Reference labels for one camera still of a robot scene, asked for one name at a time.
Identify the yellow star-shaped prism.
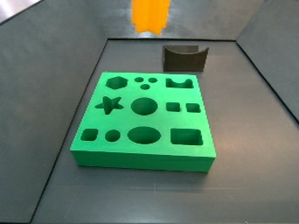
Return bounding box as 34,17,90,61
131,0,171,35

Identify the black L-shaped fixture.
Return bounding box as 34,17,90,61
163,45,210,72

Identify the green foam shape-sorter block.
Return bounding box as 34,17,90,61
70,72,217,172

